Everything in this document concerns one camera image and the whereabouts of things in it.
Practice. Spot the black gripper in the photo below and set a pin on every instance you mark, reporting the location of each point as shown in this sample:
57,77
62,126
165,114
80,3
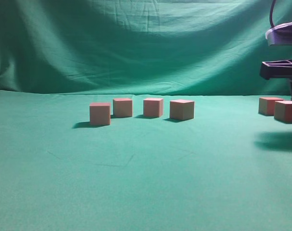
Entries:
277,69

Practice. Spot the pink cube column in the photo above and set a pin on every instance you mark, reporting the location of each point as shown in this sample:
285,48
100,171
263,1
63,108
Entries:
100,113
283,111
181,109
153,107
122,107
266,105

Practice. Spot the green cloth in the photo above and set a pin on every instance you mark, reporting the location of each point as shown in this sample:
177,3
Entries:
228,169

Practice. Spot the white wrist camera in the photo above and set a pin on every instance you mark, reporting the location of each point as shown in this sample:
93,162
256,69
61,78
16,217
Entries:
280,35

